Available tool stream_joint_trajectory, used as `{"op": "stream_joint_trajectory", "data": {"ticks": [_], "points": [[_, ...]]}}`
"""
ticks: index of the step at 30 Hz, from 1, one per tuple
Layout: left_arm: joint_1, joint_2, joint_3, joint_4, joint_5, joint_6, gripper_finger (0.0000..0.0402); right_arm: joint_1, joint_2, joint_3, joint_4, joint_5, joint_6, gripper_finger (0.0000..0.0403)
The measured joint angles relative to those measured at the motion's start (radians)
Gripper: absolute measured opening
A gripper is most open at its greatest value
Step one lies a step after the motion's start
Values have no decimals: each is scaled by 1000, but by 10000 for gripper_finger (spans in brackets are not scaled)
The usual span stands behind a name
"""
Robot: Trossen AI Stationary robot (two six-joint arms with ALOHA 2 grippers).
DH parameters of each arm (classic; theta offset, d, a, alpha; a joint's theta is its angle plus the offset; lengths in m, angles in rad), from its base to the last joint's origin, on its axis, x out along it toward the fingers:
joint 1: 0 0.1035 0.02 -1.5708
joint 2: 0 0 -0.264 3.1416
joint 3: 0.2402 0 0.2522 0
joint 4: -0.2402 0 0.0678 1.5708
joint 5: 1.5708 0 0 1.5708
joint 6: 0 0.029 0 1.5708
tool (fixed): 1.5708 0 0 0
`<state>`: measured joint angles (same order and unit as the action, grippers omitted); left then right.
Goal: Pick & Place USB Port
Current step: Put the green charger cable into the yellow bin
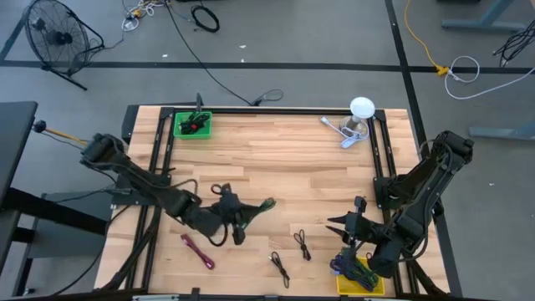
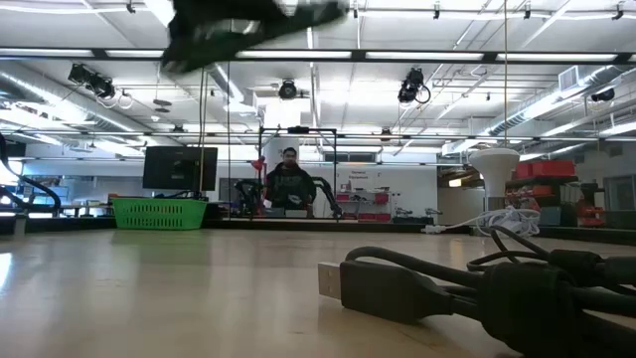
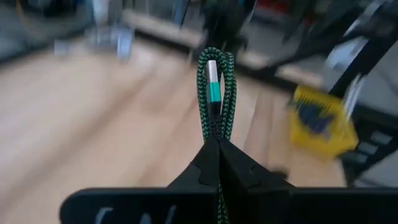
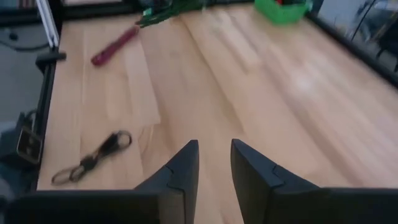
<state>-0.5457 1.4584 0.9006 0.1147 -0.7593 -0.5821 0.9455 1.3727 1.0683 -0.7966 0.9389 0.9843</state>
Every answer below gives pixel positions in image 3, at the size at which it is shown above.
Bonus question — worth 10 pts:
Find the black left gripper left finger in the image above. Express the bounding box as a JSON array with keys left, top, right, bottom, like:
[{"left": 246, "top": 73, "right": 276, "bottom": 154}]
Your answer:
[{"left": 59, "top": 138, "right": 220, "bottom": 224}]

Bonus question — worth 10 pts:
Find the yellow plastic basket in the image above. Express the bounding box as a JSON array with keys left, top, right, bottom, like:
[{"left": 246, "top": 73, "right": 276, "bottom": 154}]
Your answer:
[{"left": 285, "top": 85, "right": 359, "bottom": 160}]

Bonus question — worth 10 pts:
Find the black aluminium table frame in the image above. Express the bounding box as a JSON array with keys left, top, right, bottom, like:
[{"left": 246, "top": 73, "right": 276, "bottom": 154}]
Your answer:
[{"left": 242, "top": 0, "right": 398, "bottom": 187}]

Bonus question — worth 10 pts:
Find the green braided USB cable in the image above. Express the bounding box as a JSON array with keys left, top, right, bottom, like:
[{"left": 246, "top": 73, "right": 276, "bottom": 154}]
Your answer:
[{"left": 196, "top": 46, "right": 238, "bottom": 224}]

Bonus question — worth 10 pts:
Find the purple braided USB cable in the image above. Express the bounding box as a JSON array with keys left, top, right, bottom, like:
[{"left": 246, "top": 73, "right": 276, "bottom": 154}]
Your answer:
[{"left": 297, "top": 102, "right": 335, "bottom": 139}]

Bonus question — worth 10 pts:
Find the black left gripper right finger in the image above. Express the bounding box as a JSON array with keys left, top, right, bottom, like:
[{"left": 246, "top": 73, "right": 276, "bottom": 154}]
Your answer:
[{"left": 220, "top": 138, "right": 398, "bottom": 224}]

